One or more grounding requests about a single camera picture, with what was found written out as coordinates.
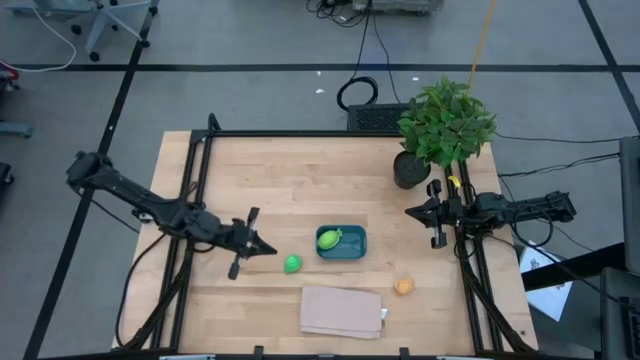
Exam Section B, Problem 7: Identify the folded beige cloth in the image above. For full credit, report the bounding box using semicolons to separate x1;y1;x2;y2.
299;285;384;340

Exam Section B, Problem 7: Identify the white floor cable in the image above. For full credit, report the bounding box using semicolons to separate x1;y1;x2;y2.
0;5;78;74

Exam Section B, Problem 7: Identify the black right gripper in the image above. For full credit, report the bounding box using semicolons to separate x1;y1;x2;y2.
404;179;474;250

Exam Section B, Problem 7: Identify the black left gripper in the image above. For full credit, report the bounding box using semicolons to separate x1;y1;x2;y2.
214;206;279;281

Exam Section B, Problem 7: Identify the black floor cable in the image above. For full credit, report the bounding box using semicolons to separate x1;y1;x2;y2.
497;152;622;179
493;131;622;146

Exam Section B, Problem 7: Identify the teal plastic bin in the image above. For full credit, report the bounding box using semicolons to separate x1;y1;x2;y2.
315;224;369;261

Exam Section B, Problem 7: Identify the black grille box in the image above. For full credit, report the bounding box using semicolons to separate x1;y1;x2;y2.
346;103;414;133

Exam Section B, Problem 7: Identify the grey device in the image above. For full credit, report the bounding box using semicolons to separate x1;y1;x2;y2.
352;0;445;14

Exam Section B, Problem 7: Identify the black plant pot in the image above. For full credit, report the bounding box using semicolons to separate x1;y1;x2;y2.
393;150;432;190

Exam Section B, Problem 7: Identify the green leafy plant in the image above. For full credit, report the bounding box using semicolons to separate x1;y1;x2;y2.
397;74;499;169

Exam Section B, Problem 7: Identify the grey office chair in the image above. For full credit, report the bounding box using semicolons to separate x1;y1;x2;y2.
7;0;161;64

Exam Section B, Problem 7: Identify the yellow strap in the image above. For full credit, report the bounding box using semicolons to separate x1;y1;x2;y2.
467;0;497;96

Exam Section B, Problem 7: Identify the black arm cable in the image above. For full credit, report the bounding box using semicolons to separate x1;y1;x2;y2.
114;232;169;349

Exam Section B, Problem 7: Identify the black bar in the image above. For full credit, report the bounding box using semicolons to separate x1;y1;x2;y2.
521;242;627;292

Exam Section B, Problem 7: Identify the white paper sheet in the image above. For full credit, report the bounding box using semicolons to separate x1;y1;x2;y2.
518;239;575;322

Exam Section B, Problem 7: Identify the coiled black cable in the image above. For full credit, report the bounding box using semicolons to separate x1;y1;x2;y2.
336;75;380;113

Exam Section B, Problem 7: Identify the knobbly green toy fruit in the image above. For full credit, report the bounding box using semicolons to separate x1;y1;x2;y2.
317;228;344;251

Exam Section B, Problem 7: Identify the smooth green toy pear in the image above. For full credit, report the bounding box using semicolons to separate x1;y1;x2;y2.
283;253;304;275

